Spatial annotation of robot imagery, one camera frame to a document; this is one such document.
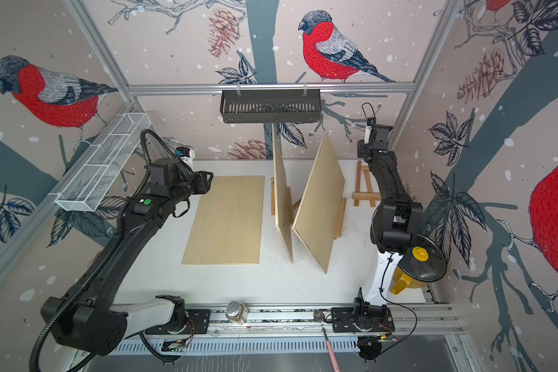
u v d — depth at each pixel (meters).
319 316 0.76
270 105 1.06
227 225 0.95
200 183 0.67
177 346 0.70
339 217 0.95
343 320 0.73
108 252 0.43
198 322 0.73
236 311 0.66
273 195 0.66
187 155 0.66
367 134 0.85
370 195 1.05
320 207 0.82
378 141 0.73
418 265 0.78
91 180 0.73
